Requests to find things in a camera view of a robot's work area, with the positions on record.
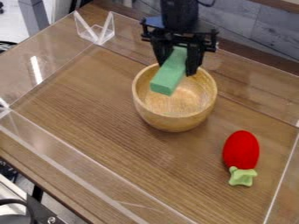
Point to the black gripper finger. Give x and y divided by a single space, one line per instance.
195 55
163 49

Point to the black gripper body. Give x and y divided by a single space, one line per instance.
179 25

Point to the green foam stick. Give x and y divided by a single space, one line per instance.
170 73

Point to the brown wooden bowl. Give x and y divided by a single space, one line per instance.
182 111

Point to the red plush strawberry toy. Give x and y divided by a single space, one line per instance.
240 156

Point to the grey metal post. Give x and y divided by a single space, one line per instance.
34 15

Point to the black clamp with cable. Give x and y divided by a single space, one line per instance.
36 214

